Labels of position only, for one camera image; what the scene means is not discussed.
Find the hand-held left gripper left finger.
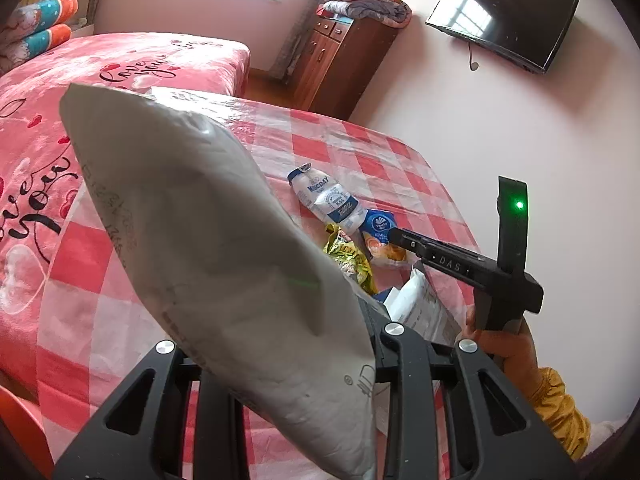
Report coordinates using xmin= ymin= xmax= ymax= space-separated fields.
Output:
xmin=52 ymin=340 xmax=251 ymax=480

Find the blue and white package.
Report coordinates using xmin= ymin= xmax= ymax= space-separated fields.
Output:
xmin=374 ymin=266 xmax=462 ymax=347

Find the yellow snack packet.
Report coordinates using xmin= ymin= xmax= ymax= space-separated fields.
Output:
xmin=321 ymin=223 xmax=379 ymax=295

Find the person's right hand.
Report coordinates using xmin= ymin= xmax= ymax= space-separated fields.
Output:
xmin=461 ymin=304 xmax=540 ymax=378

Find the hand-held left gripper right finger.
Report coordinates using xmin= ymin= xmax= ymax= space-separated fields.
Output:
xmin=359 ymin=299 xmax=576 ymax=480

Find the brown wooden cabinet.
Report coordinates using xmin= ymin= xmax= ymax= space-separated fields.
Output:
xmin=292 ymin=2 xmax=401 ymax=121

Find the purple tissue pack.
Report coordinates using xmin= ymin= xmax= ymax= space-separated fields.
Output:
xmin=359 ymin=207 xmax=412 ymax=267

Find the orange plastic object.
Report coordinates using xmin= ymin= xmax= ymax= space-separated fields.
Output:
xmin=0 ymin=385 xmax=57 ymax=480

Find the white drink bottle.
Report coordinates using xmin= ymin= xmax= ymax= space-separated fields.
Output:
xmin=287 ymin=163 xmax=364 ymax=236

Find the black wall television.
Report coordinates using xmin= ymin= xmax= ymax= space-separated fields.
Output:
xmin=425 ymin=0 xmax=581 ymax=75

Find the folded grey pink blanket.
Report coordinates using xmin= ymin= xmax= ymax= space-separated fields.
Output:
xmin=321 ymin=0 xmax=414 ymax=29

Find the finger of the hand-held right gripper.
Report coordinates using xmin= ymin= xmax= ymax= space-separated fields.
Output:
xmin=387 ymin=226 xmax=430 ymax=261

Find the grey plastic bag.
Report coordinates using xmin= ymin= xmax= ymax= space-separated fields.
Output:
xmin=59 ymin=82 xmax=378 ymax=480

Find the rolled teal orange quilt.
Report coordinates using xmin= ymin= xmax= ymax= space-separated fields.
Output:
xmin=0 ymin=0 xmax=79 ymax=36
xmin=0 ymin=22 xmax=72 ymax=73

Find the pink printed bedspread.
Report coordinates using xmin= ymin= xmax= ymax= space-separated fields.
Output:
xmin=0 ymin=31 xmax=252 ymax=411

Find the person's right forearm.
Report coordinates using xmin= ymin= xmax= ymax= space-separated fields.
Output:
xmin=502 ymin=360 xmax=593 ymax=462

